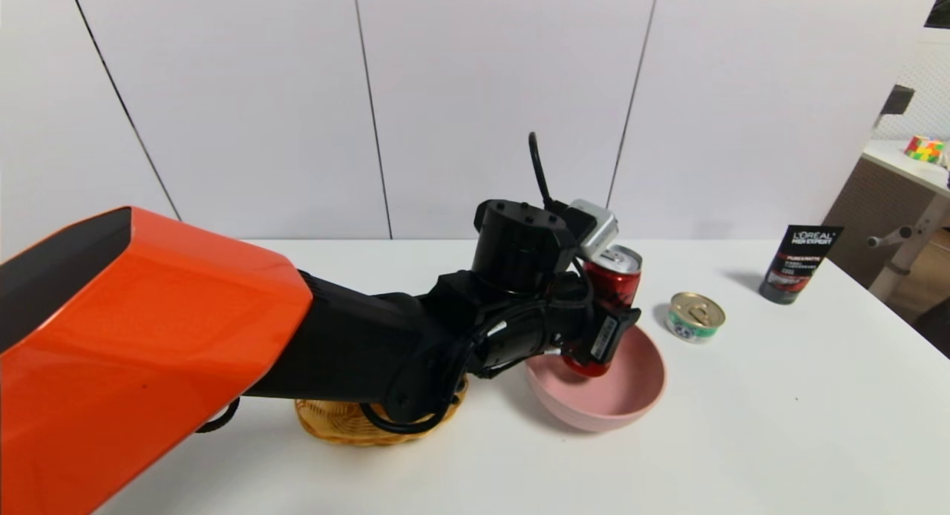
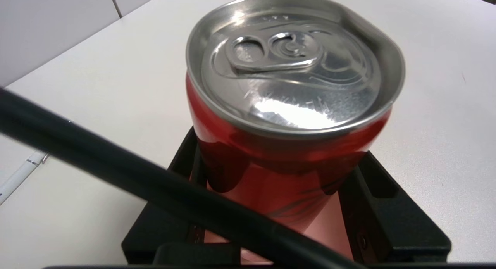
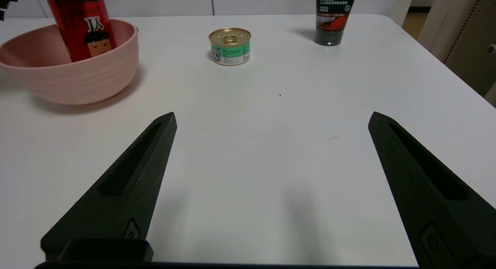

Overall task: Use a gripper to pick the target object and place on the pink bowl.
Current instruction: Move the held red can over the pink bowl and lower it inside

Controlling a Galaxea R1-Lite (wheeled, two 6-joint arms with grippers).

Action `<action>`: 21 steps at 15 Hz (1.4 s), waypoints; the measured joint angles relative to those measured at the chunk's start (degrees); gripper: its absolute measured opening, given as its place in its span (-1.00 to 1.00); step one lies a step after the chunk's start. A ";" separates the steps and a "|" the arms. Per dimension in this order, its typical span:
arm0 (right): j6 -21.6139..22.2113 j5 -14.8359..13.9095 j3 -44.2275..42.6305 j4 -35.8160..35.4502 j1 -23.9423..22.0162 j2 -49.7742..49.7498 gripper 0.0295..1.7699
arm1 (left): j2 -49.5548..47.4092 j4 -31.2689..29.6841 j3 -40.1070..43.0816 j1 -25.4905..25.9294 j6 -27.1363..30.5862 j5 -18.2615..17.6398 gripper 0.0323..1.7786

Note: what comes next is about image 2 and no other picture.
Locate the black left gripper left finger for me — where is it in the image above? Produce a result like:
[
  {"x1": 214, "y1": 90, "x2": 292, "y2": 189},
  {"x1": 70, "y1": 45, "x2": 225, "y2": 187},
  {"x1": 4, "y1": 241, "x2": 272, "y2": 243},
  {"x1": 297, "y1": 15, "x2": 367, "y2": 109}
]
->
[{"x1": 121, "y1": 126, "x2": 241, "y2": 266}]

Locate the white pen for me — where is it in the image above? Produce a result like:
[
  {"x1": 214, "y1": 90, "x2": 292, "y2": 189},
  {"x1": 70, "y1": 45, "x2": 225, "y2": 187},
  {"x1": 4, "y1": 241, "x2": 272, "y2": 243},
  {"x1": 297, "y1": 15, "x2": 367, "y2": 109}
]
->
[{"x1": 0, "y1": 151, "x2": 50, "y2": 205}]

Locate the red soda can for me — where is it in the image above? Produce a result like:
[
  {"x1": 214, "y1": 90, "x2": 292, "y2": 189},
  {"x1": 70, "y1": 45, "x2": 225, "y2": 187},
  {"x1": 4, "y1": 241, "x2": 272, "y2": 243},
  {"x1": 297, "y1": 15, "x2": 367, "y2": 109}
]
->
[{"x1": 185, "y1": 0, "x2": 406, "y2": 235}]

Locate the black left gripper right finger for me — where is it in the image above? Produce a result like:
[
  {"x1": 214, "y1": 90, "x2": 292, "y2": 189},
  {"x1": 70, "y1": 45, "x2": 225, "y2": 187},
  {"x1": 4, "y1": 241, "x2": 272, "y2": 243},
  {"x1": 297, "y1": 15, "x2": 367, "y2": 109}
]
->
[{"x1": 339, "y1": 151, "x2": 452, "y2": 264}]

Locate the black cable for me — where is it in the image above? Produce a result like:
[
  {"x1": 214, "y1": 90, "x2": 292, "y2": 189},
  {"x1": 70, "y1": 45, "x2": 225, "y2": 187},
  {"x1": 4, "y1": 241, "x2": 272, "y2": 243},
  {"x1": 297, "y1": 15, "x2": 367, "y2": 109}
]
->
[{"x1": 0, "y1": 87, "x2": 367, "y2": 269}]

